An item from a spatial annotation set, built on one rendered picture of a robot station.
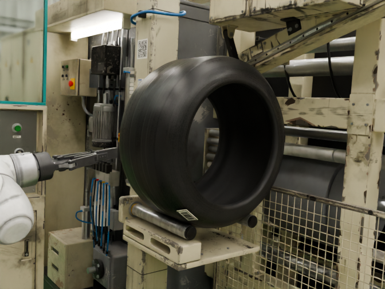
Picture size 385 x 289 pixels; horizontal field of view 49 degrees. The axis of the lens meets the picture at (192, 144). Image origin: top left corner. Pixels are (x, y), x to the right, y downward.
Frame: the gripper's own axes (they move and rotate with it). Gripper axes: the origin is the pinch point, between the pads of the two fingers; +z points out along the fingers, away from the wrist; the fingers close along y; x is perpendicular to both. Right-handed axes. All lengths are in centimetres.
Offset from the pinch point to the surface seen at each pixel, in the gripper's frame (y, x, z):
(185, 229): -8.1, 26.7, 20.6
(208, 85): -12.1, -17.6, 30.1
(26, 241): 60, 42, -10
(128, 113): 9.6, -9.9, 13.8
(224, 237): 5, 42, 48
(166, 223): 1.7, 27.3, 20.1
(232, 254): -9, 41, 39
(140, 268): 29, 54, 24
